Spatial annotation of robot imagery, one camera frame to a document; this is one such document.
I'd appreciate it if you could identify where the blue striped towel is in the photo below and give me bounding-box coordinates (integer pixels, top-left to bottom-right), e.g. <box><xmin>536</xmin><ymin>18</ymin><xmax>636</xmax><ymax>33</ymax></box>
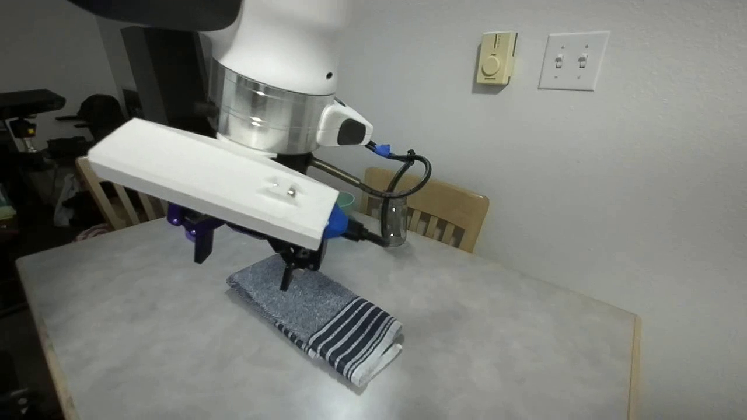
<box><xmin>226</xmin><ymin>254</ymin><xmax>406</xmax><ymax>395</ymax></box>

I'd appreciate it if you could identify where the black padded bench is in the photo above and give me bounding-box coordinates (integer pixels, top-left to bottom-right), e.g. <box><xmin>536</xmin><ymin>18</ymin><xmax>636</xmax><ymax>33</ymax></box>
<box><xmin>0</xmin><ymin>87</ymin><xmax>68</xmax><ymax>122</ymax></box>

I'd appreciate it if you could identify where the black wrist cable blue plug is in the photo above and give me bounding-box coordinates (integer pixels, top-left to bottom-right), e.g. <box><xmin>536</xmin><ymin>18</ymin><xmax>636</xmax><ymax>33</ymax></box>
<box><xmin>300</xmin><ymin>138</ymin><xmax>435</xmax><ymax>249</ymax></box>

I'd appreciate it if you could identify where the clear glass jar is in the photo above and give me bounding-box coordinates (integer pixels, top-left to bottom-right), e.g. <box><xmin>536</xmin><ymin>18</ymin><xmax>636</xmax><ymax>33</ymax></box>
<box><xmin>379</xmin><ymin>193</ymin><xmax>413</xmax><ymax>249</ymax></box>

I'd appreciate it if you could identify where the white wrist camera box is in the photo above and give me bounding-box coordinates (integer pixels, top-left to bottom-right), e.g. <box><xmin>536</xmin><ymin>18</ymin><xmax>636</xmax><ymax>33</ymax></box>
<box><xmin>86</xmin><ymin>114</ymin><xmax>344</xmax><ymax>251</ymax></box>

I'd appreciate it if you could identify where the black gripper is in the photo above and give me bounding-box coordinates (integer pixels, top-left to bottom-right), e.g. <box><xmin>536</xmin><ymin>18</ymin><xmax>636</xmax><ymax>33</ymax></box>
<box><xmin>166</xmin><ymin>198</ymin><xmax>322</xmax><ymax>292</ymax></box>

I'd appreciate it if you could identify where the beige wall dimmer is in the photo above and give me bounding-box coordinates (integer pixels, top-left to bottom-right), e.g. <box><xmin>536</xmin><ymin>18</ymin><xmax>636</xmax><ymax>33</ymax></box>
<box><xmin>475</xmin><ymin>30</ymin><xmax>520</xmax><ymax>89</ymax></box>

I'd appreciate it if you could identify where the wooden chair slatted back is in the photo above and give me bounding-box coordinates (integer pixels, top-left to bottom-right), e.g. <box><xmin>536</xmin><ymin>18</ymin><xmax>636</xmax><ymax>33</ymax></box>
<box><xmin>76</xmin><ymin>153</ymin><xmax>170</xmax><ymax>233</ymax></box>

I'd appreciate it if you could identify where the black round bag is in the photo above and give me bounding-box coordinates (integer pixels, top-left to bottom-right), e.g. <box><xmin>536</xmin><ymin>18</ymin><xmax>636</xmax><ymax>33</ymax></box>
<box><xmin>76</xmin><ymin>90</ymin><xmax>129</xmax><ymax>148</ymax></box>

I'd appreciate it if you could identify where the wooden chair cutout back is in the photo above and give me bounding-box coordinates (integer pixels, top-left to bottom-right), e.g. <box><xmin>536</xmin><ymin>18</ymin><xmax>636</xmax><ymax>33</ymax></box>
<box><xmin>359</xmin><ymin>166</ymin><xmax>494</xmax><ymax>254</ymax></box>

